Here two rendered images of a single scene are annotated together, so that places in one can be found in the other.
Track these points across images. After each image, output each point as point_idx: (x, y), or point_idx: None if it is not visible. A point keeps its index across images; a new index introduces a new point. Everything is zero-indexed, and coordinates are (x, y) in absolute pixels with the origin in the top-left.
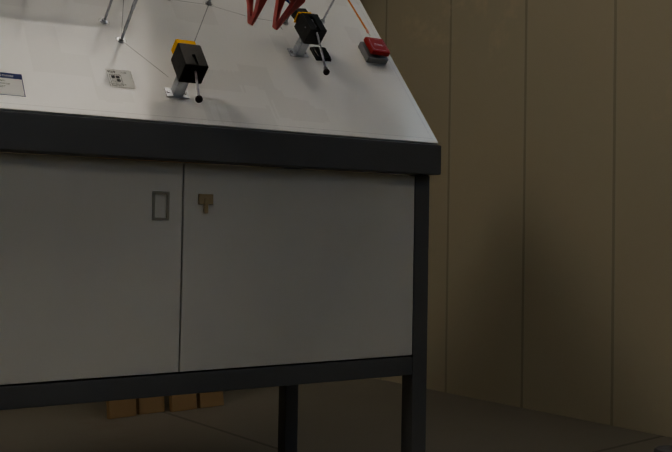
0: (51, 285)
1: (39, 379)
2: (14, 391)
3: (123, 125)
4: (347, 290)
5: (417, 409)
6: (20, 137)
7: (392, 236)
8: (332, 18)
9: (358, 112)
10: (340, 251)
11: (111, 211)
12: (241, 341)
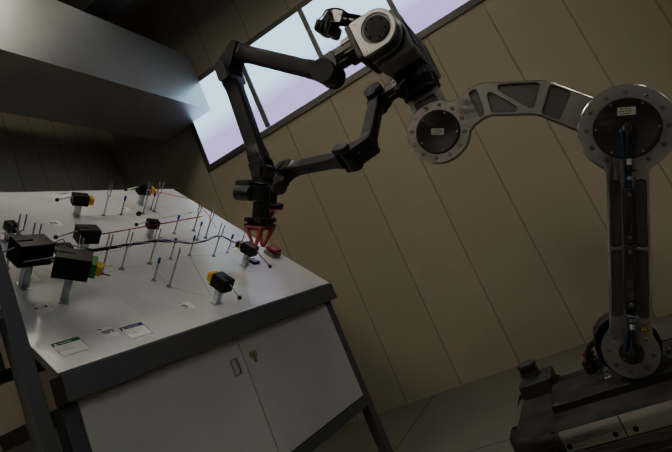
0: (205, 440)
1: None
2: None
3: (208, 327)
4: (326, 374)
5: (377, 422)
6: (164, 356)
7: (330, 337)
8: None
9: (290, 281)
10: (315, 355)
11: (216, 381)
12: (299, 425)
